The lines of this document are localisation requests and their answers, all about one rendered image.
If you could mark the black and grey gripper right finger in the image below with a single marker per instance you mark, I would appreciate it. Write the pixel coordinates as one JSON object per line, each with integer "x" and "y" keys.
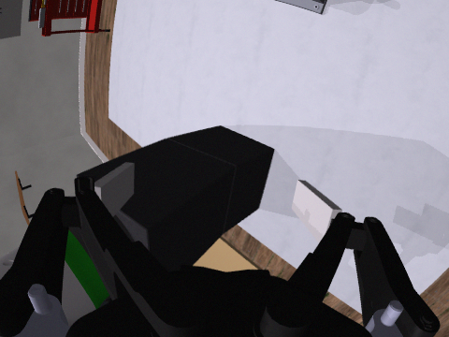
{"x": 390, "y": 305}

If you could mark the grey bench vise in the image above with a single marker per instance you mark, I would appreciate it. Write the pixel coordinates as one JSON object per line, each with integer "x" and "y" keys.
{"x": 316, "y": 6}

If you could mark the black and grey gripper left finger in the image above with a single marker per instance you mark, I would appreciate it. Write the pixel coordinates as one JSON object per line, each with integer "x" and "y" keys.
{"x": 28, "y": 307}

